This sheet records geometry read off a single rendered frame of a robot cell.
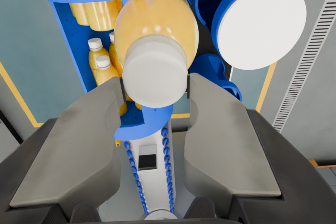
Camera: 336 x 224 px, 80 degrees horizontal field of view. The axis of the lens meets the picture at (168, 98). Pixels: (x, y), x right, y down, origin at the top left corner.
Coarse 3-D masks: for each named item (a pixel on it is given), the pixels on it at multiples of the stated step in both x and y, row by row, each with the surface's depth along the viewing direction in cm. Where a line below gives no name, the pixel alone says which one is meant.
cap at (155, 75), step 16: (144, 48) 11; (160, 48) 11; (128, 64) 11; (144, 64) 11; (160, 64) 11; (176, 64) 11; (128, 80) 12; (144, 80) 12; (160, 80) 12; (176, 80) 12; (144, 96) 12; (160, 96) 12; (176, 96) 12
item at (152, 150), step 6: (156, 144) 112; (144, 150) 110; (150, 150) 109; (156, 150) 109; (138, 156) 107; (144, 156) 105; (150, 156) 105; (156, 156) 106; (138, 162) 104; (144, 162) 102; (150, 162) 102; (156, 162) 103; (138, 168) 100; (144, 168) 100; (150, 168) 101; (156, 168) 101
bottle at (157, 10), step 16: (128, 0) 16; (144, 0) 14; (160, 0) 14; (176, 0) 15; (128, 16) 14; (144, 16) 13; (160, 16) 13; (176, 16) 14; (192, 16) 16; (128, 32) 13; (144, 32) 13; (160, 32) 13; (176, 32) 13; (192, 32) 14; (128, 48) 13; (176, 48) 13; (192, 48) 14
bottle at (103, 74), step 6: (108, 66) 59; (96, 72) 61; (102, 72) 59; (108, 72) 59; (114, 72) 61; (96, 78) 61; (102, 78) 60; (108, 78) 60; (120, 108) 67; (126, 108) 70; (120, 114) 69
